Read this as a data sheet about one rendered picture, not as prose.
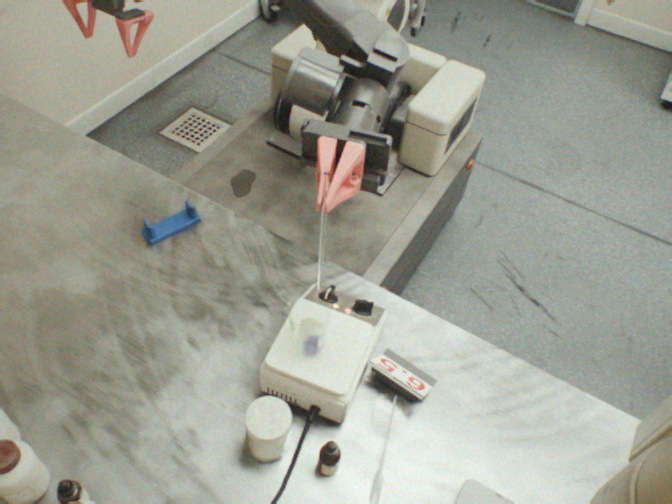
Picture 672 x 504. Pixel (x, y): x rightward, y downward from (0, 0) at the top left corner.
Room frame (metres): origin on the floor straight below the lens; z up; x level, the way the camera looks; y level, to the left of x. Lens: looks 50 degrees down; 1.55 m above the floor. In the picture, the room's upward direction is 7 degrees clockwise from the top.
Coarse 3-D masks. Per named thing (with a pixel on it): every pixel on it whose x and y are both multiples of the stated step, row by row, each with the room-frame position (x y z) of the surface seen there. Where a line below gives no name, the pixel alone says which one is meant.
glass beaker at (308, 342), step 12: (300, 300) 0.45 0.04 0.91; (312, 300) 0.46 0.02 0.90; (288, 312) 0.43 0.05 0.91; (300, 312) 0.45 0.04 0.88; (312, 312) 0.46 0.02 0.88; (324, 312) 0.45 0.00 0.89; (300, 324) 0.41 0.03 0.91; (324, 324) 0.42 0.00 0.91; (300, 336) 0.41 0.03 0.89; (312, 336) 0.41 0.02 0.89; (324, 336) 0.42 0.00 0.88; (300, 348) 0.41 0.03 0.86; (312, 348) 0.41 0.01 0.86; (324, 348) 0.43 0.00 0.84
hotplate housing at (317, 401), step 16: (384, 320) 0.52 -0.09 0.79; (368, 352) 0.44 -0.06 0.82; (272, 384) 0.38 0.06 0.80; (288, 384) 0.38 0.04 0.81; (304, 384) 0.38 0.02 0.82; (352, 384) 0.39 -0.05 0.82; (288, 400) 0.38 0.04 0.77; (304, 400) 0.37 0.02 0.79; (320, 400) 0.37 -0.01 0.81; (336, 400) 0.36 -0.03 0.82; (352, 400) 0.39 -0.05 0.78; (336, 416) 0.36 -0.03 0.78
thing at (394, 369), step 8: (376, 360) 0.45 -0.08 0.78; (384, 360) 0.46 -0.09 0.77; (384, 368) 0.44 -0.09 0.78; (392, 368) 0.45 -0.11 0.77; (400, 368) 0.46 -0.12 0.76; (400, 376) 0.43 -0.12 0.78; (408, 376) 0.44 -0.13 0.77; (408, 384) 0.42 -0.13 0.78; (416, 384) 0.43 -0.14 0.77; (424, 384) 0.43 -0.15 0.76; (424, 392) 0.41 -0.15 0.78
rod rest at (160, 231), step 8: (192, 208) 0.71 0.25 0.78; (176, 216) 0.70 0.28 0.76; (184, 216) 0.71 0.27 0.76; (192, 216) 0.71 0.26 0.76; (160, 224) 0.68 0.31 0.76; (168, 224) 0.68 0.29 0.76; (176, 224) 0.69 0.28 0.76; (184, 224) 0.69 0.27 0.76; (192, 224) 0.70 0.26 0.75; (144, 232) 0.66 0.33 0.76; (152, 232) 0.65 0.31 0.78; (160, 232) 0.66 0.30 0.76; (168, 232) 0.67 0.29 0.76; (176, 232) 0.67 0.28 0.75; (152, 240) 0.64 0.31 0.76; (160, 240) 0.65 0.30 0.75
